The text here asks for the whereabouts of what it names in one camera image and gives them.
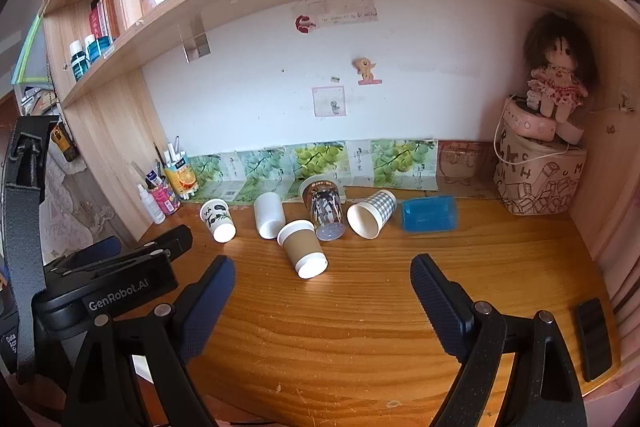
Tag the clear printed plastic cup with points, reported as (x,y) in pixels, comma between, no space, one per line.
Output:
(325,209)

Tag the white lace cloth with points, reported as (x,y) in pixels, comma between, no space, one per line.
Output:
(75,207)

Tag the red books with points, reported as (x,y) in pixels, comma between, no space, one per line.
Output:
(105,17)

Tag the green grape tissue packs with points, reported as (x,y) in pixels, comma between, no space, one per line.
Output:
(320,162)

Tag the black phone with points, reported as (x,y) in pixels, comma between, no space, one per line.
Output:
(593,339)

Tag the checkered paper cup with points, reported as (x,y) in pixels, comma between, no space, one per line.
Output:
(372,212)

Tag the brown sleeved paper cup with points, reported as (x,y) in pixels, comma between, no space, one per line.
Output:
(300,247)

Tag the pink round case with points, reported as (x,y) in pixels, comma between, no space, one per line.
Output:
(527,122)

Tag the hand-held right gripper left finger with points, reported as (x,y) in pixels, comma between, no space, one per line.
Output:
(200,307)

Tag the panda print white cup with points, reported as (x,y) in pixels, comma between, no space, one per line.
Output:
(217,217)

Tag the blue plastic box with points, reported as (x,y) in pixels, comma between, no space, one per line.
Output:
(430,214)

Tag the pink square wall sticker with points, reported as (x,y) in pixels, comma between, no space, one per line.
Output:
(329,102)

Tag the pony wall sticker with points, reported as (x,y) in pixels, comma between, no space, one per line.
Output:
(366,69)

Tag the teal bottle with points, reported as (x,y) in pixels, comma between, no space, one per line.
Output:
(77,62)
(93,48)

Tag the rag doll with dark hair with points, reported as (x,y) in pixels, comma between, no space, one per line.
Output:
(557,77)

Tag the clear plastic shelf clip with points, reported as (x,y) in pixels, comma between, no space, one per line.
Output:
(196,42)

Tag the pink bottle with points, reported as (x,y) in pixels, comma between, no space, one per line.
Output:
(167,201)

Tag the white spray bottle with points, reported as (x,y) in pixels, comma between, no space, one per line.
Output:
(152,207)

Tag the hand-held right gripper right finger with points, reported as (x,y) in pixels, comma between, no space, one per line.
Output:
(442,307)

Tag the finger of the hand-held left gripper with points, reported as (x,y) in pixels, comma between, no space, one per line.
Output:
(102,248)
(170,243)

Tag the yellow pen holder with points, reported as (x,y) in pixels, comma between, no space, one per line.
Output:
(179,177)

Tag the red wall sticker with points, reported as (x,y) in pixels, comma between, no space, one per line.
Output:
(304,24)

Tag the printed beige storage bag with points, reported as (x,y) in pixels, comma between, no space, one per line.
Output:
(537,179)

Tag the taped paper note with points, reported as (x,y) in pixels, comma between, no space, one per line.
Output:
(345,9)

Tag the brown printed paper bag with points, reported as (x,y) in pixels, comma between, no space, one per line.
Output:
(462,169)

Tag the plain white paper cup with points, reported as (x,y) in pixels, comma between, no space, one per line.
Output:
(268,214)

